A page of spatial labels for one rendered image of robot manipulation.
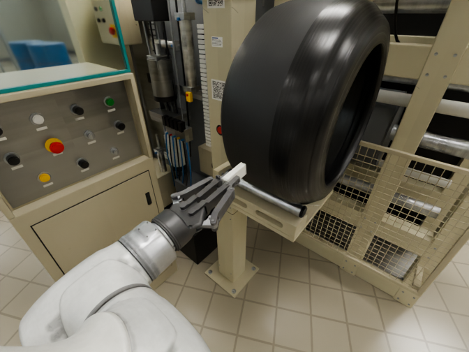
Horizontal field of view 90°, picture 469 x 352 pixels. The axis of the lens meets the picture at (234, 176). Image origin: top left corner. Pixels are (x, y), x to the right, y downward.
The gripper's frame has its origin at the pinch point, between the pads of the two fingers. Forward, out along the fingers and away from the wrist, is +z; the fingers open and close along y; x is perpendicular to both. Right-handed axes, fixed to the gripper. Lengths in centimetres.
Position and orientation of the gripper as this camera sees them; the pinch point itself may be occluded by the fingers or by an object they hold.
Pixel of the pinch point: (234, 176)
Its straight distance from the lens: 53.5
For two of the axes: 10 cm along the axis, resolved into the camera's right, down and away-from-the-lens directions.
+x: 0.9, 7.6, 6.5
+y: -7.7, -3.6, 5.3
